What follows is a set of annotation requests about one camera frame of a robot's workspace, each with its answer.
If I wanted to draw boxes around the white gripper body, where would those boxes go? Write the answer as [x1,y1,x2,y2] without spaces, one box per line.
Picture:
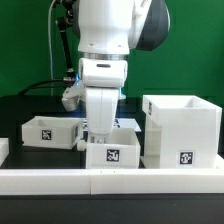
[86,87,119,136]

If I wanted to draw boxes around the white front drawer tray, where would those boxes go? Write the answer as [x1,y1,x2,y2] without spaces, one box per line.
[77,128,141,169]

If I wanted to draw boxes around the white drawer tray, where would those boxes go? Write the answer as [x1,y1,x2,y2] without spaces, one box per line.
[22,116,83,150]
[77,128,141,169]

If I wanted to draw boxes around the white drawer cabinet box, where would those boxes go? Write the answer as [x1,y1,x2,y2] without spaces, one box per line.
[142,95,222,169]

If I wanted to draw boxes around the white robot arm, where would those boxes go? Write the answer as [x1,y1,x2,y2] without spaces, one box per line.
[72,0,170,143]

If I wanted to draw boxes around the paper sheet with markers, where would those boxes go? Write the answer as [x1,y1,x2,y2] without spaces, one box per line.
[82,118,141,133]

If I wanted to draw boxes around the white left fence piece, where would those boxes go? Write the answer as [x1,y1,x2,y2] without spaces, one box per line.
[0,138,9,166]

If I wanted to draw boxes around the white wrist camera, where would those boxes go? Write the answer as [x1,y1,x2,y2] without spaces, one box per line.
[62,81,85,112]

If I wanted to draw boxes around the white front fence wall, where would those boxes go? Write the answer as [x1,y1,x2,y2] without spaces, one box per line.
[0,169,224,195]

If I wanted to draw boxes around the black cable bundle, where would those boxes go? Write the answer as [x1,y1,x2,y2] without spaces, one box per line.
[16,0,81,98]

